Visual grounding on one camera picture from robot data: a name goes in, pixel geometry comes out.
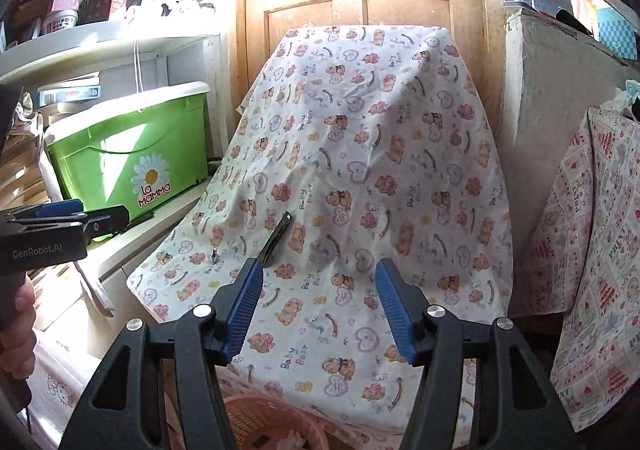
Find stack of books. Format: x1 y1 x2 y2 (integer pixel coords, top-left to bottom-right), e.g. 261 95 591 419
37 84 102 104

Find pink plastic basket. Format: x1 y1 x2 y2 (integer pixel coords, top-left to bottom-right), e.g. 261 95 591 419
220 395 331 450

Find person's left hand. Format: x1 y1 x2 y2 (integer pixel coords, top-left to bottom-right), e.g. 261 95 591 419
0 280 38 383

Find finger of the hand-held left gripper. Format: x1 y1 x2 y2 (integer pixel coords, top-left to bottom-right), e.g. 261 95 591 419
35 199 85 219
75 205 130 241

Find white shelf unit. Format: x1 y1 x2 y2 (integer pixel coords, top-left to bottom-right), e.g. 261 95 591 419
0 22 226 321

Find white labelled jar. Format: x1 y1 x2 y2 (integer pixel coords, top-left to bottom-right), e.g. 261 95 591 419
42 10 80 36

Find bear printed cloth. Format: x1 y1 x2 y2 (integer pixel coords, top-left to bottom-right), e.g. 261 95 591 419
125 24 516 450

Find white hanging cord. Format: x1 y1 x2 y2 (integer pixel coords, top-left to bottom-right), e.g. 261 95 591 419
134 37 147 95

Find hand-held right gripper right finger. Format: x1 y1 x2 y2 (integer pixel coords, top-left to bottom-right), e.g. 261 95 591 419
375 257 583 450

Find green plastic storage bin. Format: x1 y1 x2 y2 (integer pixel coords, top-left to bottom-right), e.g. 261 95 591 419
42 81 211 243

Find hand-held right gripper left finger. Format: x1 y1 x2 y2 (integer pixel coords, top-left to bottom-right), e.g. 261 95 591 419
59 257 265 450

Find white cat printed cloth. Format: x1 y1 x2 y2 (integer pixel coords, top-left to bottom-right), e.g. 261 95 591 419
27 330 108 450

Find wooden door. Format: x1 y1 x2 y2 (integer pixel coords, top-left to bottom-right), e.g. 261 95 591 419
232 0 506 131

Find pink patchwork printed cloth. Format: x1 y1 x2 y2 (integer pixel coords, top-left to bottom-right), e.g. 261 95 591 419
510 107 640 433

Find clear plastic bag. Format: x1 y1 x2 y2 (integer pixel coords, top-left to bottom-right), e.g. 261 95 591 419
600 78 640 121

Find blue checkered cloth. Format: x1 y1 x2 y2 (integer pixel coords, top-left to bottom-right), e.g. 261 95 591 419
597 4 640 61

